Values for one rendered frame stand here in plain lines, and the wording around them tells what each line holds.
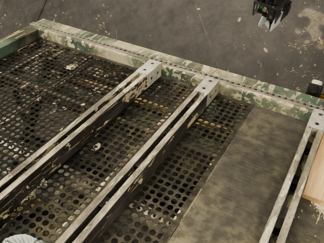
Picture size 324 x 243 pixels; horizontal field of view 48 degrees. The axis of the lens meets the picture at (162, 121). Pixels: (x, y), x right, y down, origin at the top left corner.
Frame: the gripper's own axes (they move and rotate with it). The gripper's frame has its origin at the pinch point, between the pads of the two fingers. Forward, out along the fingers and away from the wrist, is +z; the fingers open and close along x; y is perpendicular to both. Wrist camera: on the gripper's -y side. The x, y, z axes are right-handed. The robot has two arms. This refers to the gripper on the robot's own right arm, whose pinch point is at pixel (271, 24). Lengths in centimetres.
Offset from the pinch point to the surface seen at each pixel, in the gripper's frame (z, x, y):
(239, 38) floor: 109, -46, -76
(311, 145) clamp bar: 31.7, 26.8, 14.5
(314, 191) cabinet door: 30, 34, 30
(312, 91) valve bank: 50, 17, -19
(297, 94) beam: 47, 12, -12
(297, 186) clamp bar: 23, 29, 34
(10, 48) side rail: 47, -120, 33
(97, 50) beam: 52, -83, 9
